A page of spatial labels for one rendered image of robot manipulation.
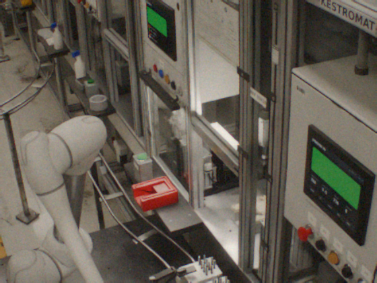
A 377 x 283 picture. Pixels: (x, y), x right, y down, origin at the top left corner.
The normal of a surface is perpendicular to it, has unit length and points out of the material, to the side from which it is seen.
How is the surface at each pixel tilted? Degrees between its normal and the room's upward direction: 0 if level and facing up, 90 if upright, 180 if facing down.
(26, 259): 6
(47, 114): 0
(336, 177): 90
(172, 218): 0
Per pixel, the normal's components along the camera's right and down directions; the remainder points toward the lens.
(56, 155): 0.61, -0.01
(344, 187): -0.91, 0.25
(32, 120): -0.04, -0.85
